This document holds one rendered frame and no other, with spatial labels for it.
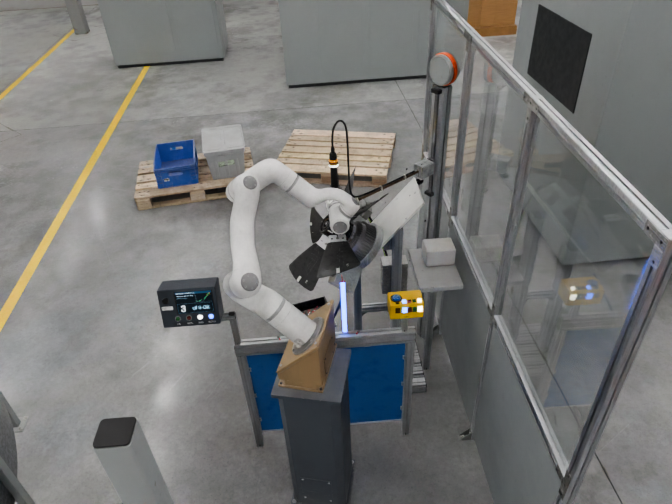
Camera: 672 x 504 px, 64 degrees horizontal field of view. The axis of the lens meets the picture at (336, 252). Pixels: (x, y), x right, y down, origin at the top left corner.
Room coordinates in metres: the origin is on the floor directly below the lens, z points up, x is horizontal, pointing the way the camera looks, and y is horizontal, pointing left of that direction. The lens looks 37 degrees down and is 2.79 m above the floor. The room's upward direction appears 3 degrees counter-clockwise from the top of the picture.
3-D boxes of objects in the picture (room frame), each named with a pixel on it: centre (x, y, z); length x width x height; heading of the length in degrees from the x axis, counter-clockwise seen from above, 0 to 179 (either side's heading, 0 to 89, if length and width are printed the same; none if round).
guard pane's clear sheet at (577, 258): (2.26, -0.73, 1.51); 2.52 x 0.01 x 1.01; 2
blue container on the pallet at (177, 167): (5.02, 1.59, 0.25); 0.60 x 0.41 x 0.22; 11
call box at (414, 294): (1.89, -0.32, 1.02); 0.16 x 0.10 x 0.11; 92
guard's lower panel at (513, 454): (2.26, -0.73, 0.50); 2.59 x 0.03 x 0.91; 2
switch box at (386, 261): (2.48, -0.34, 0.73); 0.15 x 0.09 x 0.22; 92
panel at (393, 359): (1.88, 0.08, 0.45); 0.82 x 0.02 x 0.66; 92
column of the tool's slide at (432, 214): (2.67, -0.59, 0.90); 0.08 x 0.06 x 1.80; 37
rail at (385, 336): (1.88, 0.08, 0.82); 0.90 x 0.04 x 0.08; 92
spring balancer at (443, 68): (2.67, -0.59, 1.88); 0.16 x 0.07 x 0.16; 37
